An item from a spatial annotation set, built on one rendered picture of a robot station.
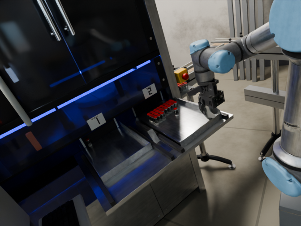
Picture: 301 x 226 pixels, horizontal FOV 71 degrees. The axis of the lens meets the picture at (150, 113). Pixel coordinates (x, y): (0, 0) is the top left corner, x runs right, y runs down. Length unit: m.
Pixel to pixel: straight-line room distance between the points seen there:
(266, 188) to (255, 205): 0.17
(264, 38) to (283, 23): 0.29
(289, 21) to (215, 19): 3.31
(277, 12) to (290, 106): 0.20
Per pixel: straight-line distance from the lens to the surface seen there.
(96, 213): 1.38
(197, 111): 1.14
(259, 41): 0.74
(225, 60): 0.74
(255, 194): 1.85
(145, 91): 1.18
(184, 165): 1.58
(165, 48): 1.23
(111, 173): 0.93
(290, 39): 0.44
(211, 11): 3.73
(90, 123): 1.09
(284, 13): 0.44
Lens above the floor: 1.47
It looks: 28 degrees down
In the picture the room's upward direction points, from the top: 20 degrees counter-clockwise
